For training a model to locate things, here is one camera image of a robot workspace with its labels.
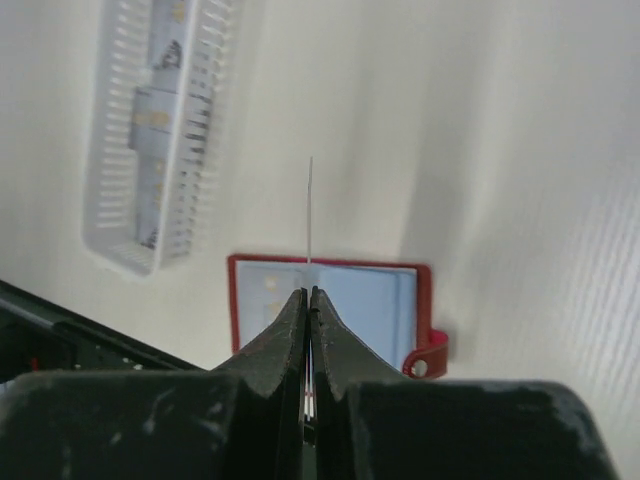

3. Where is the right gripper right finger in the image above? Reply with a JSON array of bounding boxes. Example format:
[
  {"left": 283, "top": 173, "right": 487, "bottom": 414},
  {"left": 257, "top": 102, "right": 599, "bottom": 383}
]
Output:
[{"left": 309, "top": 289, "right": 617, "bottom": 479}]

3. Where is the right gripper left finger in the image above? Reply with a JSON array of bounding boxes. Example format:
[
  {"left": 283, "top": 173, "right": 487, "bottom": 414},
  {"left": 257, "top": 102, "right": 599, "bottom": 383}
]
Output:
[{"left": 1, "top": 290, "right": 306, "bottom": 479}]

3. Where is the red leather card holder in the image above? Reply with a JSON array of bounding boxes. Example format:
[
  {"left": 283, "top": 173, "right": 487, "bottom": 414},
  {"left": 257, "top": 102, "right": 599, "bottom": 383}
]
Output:
[{"left": 227, "top": 254, "right": 449, "bottom": 379}]

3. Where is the white plastic basket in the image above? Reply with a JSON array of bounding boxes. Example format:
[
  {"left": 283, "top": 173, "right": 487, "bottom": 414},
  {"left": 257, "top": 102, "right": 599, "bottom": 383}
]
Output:
[{"left": 82, "top": 1, "right": 241, "bottom": 278}]

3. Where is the silver card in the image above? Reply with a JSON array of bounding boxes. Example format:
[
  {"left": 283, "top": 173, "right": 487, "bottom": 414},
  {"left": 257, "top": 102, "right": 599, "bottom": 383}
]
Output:
[{"left": 237, "top": 262, "right": 302, "bottom": 347}]

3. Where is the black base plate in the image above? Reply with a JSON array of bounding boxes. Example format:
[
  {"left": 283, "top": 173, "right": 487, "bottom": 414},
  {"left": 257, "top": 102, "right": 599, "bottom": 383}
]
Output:
[{"left": 1, "top": 282, "right": 198, "bottom": 385}]

